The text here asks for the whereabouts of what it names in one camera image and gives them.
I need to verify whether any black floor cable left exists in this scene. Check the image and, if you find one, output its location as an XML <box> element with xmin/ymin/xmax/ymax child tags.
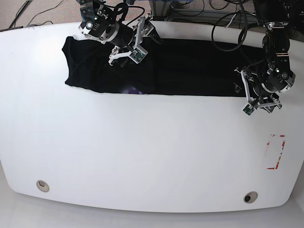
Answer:
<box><xmin>9</xmin><ymin>0</ymin><xmax>65</xmax><ymax>28</ymax></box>

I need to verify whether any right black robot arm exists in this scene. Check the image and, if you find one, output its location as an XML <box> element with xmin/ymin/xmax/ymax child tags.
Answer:
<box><xmin>77</xmin><ymin>0</ymin><xmax>162</xmax><ymax>65</ymax></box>

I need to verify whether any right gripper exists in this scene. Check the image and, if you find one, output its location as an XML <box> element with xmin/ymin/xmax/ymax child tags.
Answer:
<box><xmin>108</xmin><ymin>15</ymin><xmax>163</xmax><ymax>67</ymax></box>

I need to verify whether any left table grommet hole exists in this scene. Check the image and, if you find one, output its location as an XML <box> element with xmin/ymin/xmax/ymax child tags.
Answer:
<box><xmin>36</xmin><ymin>180</ymin><xmax>50</xmax><ymax>193</ymax></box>

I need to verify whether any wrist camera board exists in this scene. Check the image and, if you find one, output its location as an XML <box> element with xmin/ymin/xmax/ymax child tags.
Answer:
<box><xmin>242</xmin><ymin>103</ymin><xmax>256</xmax><ymax>116</ymax></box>
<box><xmin>129</xmin><ymin>47</ymin><xmax>148</xmax><ymax>64</ymax></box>

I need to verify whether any right table grommet hole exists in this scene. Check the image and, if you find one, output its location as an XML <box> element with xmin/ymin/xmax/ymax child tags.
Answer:
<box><xmin>243</xmin><ymin>191</ymin><xmax>258</xmax><ymax>204</ymax></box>

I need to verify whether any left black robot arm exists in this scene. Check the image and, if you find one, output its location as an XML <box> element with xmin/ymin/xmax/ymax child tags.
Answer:
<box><xmin>230</xmin><ymin>0</ymin><xmax>299</xmax><ymax>116</ymax></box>

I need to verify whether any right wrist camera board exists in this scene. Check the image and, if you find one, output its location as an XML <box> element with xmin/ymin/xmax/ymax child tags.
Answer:
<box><xmin>129</xmin><ymin>47</ymin><xmax>148</xmax><ymax>64</ymax></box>

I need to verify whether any table grommet hole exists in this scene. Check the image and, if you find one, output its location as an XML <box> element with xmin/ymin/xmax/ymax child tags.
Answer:
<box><xmin>36</xmin><ymin>180</ymin><xmax>50</xmax><ymax>193</ymax></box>
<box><xmin>243</xmin><ymin>191</ymin><xmax>258</xmax><ymax>204</ymax></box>

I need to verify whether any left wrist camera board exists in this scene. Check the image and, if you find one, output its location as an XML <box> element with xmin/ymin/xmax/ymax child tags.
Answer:
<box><xmin>242</xmin><ymin>103</ymin><xmax>256</xmax><ymax>116</ymax></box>

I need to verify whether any black t-shirt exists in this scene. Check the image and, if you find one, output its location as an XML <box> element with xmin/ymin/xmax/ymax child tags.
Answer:
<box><xmin>62</xmin><ymin>37</ymin><xmax>265</xmax><ymax>97</ymax></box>

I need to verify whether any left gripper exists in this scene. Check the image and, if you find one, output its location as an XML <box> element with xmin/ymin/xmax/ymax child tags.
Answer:
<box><xmin>234</xmin><ymin>68</ymin><xmax>282</xmax><ymax>113</ymax></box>

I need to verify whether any red tape rectangle marker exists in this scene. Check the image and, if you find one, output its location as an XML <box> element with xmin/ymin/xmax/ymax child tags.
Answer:
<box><xmin>264</xmin><ymin>134</ymin><xmax>286</xmax><ymax>170</ymax></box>

